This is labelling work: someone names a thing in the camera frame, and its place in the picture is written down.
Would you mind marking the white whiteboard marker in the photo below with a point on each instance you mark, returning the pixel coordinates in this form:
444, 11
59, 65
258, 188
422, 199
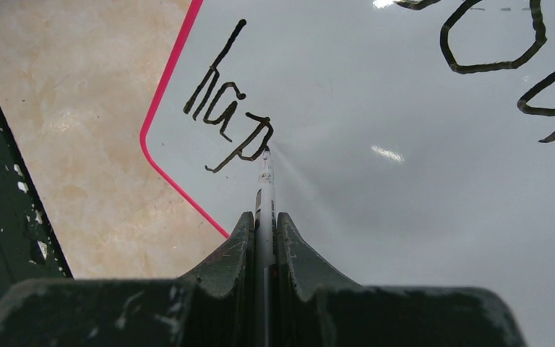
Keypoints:
264, 254

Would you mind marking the pink framed whiteboard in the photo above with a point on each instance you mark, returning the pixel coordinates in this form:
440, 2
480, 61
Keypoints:
413, 142

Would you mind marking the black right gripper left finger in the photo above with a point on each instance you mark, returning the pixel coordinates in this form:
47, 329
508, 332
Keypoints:
211, 305

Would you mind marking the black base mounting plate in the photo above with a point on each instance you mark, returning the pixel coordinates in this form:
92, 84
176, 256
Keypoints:
4, 215

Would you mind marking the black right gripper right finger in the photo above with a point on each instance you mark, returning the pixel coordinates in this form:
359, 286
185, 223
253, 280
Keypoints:
319, 306

